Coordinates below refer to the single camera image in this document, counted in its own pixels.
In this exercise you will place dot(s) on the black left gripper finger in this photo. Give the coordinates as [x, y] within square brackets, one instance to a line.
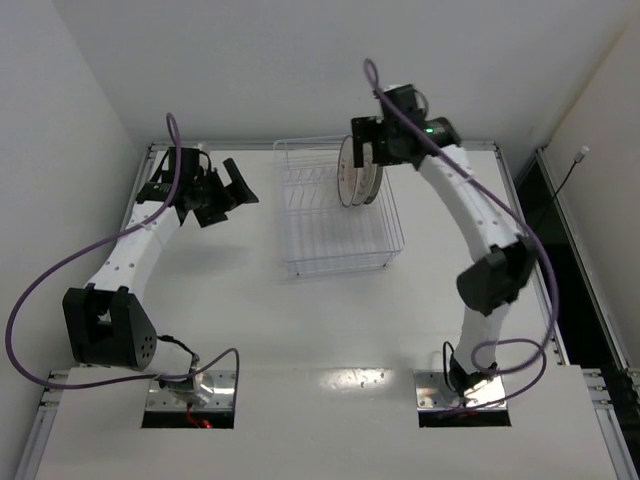
[238, 188]
[207, 216]

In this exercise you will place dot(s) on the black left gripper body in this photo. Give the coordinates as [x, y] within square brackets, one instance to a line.
[215, 195]

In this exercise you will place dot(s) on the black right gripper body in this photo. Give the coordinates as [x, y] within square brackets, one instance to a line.
[364, 141]

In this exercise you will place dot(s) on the dark green rimmed plate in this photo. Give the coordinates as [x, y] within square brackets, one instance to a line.
[376, 185]

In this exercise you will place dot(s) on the white plate flower outline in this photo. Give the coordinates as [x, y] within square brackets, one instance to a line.
[366, 176]

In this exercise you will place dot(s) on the orange sunburst plate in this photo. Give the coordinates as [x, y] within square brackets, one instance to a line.
[346, 173]

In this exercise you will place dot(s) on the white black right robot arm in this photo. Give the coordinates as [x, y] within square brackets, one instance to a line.
[502, 258]

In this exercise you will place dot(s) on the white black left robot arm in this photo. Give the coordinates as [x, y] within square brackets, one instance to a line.
[106, 322]

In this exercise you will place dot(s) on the white wire dish rack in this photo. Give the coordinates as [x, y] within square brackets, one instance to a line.
[319, 235]

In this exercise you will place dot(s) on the black cable white plug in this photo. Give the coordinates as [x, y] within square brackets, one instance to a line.
[577, 159]

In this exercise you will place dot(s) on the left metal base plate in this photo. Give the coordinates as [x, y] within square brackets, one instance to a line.
[212, 390]

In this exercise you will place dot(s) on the metal base plate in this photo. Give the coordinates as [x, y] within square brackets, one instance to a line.
[432, 394]
[212, 390]

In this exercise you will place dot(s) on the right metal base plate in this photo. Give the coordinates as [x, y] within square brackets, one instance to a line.
[432, 394]

